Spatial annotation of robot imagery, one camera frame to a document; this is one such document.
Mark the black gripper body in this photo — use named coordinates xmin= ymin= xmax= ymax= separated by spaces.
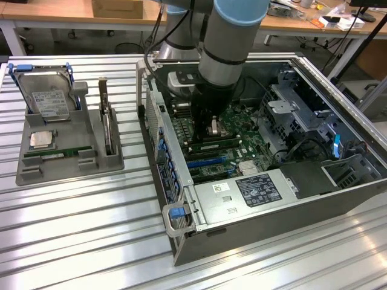
xmin=190 ymin=83 xmax=236 ymax=144

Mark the green motherboard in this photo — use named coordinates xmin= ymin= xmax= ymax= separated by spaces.
xmin=169 ymin=99 xmax=291 ymax=185

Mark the black expansion slot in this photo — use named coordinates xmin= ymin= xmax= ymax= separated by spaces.
xmin=184 ymin=150 xmax=221 ymax=163

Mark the blue expansion slot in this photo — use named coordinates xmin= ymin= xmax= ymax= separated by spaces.
xmin=186 ymin=156 xmax=228 ymax=170

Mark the metal disk bay cage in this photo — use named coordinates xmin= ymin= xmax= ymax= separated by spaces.
xmin=259 ymin=68 xmax=333 ymax=146

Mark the silver finned chipset heatsink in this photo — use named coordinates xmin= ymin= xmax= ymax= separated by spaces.
xmin=238 ymin=159 xmax=261 ymax=176

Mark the grey power supply unit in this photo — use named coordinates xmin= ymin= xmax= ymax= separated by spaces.
xmin=193 ymin=169 xmax=300 ymax=227

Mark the green graphics card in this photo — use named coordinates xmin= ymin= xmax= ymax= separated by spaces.
xmin=98 ymin=76 xmax=119 ymax=158

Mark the black plastic shroud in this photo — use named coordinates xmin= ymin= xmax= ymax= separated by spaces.
xmin=279 ymin=161 xmax=339 ymax=197

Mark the brown cardboard box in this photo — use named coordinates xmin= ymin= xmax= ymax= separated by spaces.
xmin=91 ymin=0 xmax=145 ymax=19

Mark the grey open PC case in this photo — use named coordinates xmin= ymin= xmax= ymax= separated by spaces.
xmin=135 ymin=53 xmax=387 ymax=266

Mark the grey parts rack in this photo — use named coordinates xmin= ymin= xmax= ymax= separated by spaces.
xmin=15 ymin=80 xmax=126 ymax=187

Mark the white and orange box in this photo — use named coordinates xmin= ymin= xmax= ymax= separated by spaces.
xmin=313 ymin=13 xmax=366 ymax=31

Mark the hard disk in blue caddy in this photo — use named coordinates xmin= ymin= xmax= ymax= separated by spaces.
xmin=7 ymin=62 xmax=80 ymax=124

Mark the black tripod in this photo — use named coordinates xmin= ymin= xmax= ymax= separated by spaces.
xmin=328 ymin=16 xmax=387 ymax=84

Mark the silver CPU chip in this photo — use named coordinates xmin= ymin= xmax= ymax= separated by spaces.
xmin=29 ymin=131 xmax=57 ymax=149

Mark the black monitor stand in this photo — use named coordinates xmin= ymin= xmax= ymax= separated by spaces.
xmin=350 ymin=0 xmax=377 ymax=22

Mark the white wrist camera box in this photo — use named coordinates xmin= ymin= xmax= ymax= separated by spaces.
xmin=167 ymin=71 xmax=200 ymax=97

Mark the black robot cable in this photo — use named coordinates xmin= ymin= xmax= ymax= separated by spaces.
xmin=143 ymin=8 xmax=212 ymax=100

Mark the black wire bundle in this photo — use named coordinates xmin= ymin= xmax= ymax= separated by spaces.
xmin=272 ymin=135 xmax=327 ymax=170

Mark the wooden desk white frame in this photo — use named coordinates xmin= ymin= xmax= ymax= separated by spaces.
xmin=0 ymin=0 xmax=169 ymax=57
xmin=256 ymin=0 xmax=387 ymax=79

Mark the blue disk wire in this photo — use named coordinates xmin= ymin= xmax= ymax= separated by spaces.
xmin=331 ymin=134 xmax=343 ymax=158

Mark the grey aluminium frame box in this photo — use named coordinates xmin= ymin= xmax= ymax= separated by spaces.
xmin=337 ymin=77 xmax=387 ymax=123

